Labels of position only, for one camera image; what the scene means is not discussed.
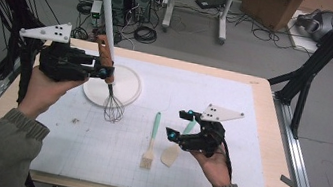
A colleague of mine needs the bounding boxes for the left hand-held gripper black cable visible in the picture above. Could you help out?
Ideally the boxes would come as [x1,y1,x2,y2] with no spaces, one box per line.
[10,37,44,107]

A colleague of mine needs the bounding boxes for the white rolling stand frame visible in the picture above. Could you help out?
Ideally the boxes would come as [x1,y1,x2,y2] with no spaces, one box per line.
[159,0,238,47]

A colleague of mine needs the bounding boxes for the right hand-held gripper black cable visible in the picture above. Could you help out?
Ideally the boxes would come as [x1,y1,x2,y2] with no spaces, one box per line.
[213,138,239,183]

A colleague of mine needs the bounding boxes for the grey metal clamp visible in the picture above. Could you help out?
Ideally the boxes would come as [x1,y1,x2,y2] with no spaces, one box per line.
[278,173,306,187]

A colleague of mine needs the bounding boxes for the white grid mat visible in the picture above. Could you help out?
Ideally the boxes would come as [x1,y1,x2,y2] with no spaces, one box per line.
[27,42,290,187]

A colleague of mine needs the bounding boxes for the person's left hand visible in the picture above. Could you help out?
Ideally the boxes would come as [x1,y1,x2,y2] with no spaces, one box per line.
[15,62,90,128]

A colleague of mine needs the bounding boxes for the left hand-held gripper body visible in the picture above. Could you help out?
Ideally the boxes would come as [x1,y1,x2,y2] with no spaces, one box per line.
[11,15,105,89]

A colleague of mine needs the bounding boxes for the beige spatula with green handle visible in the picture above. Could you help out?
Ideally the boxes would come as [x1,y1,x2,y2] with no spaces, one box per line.
[158,113,199,172]

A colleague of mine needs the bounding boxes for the black flat device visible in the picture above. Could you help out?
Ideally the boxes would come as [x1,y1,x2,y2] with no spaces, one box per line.
[193,0,228,14]

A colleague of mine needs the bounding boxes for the wire whisk with brown handle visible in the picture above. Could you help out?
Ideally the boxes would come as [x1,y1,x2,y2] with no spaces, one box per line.
[83,32,138,126]

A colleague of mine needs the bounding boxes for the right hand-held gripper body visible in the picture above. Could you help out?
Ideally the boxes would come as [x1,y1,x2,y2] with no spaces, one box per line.
[176,100,247,163]

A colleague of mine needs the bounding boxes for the white floor board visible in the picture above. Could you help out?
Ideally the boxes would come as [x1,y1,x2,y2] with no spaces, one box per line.
[283,8,333,60]

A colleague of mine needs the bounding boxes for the coiled black cable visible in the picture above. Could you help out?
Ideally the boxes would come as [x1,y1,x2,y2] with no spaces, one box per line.
[132,24,160,46]

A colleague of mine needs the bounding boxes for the white hook stand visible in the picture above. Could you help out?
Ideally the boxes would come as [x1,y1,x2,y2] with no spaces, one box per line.
[54,0,157,114]

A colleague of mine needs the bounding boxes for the pastry brush with green handle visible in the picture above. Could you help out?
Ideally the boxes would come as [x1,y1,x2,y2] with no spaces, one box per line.
[138,110,163,171]

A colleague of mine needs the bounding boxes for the cardboard box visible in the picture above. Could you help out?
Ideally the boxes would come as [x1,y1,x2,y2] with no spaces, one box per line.
[236,0,305,36]

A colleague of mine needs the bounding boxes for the person's right hand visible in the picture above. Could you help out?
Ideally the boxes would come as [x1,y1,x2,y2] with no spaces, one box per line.
[185,141,238,187]

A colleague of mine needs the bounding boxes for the hand-held gripper black cable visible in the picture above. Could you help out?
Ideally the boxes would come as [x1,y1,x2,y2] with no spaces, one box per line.
[213,138,239,183]
[10,37,44,107]

